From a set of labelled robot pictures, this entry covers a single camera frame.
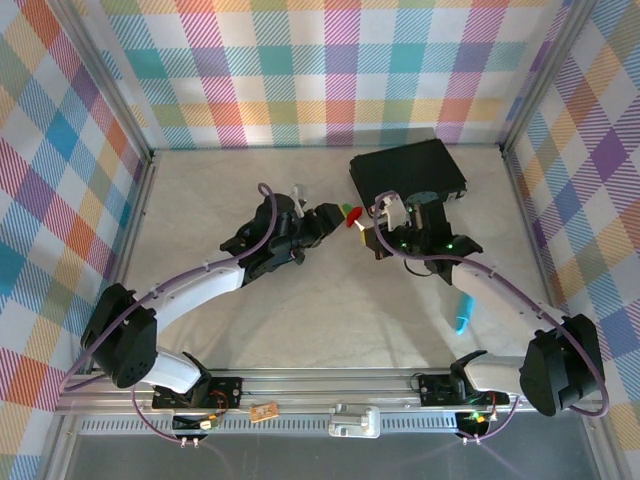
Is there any red and green toy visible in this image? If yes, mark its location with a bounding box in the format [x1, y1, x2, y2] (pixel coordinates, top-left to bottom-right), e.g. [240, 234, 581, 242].
[343, 204, 367, 232]

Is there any black hard case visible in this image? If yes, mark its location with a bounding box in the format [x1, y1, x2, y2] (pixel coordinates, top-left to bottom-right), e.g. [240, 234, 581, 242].
[348, 138, 469, 219]

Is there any blue marker pen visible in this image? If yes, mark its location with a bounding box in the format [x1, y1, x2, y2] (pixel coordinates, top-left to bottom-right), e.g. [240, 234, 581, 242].
[453, 293, 476, 336]

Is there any small brown circuit board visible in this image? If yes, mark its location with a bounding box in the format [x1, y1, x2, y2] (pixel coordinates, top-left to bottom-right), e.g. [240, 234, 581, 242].
[249, 401, 280, 423]

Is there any aluminium side rail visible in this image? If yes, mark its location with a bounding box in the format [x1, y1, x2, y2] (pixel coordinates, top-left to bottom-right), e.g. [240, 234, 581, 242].
[501, 143, 571, 321]
[89, 153, 162, 374]

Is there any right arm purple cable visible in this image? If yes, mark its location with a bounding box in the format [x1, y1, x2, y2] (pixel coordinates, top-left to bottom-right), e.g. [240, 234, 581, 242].
[373, 191, 610, 445]

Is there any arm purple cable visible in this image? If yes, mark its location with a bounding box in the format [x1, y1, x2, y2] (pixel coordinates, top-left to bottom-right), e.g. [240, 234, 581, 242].
[373, 191, 610, 445]
[59, 183, 282, 444]

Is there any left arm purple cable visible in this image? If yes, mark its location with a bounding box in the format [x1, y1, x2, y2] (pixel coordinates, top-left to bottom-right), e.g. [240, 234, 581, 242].
[59, 183, 282, 444]

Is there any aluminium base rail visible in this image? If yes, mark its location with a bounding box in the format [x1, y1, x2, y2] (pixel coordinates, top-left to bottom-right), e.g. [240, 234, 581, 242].
[53, 368, 604, 415]

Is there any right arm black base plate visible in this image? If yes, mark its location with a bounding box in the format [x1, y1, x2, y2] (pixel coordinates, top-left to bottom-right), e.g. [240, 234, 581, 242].
[417, 373, 512, 407]

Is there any silver metal latch bracket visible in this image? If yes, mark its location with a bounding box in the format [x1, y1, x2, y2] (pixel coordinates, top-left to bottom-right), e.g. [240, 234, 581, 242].
[327, 403, 382, 439]

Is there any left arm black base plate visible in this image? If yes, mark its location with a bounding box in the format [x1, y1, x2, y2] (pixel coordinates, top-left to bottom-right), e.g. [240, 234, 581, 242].
[151, 376, 244, 410]

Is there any perforated metal cable channel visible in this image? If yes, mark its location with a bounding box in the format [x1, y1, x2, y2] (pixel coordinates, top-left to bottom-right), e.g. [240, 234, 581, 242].
[78, 415, 502, 437]

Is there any aluminium frame post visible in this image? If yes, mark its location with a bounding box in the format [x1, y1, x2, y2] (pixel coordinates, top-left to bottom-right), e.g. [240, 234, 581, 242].
[59, 0, 154, 167]
[499, 0, 599, 157]

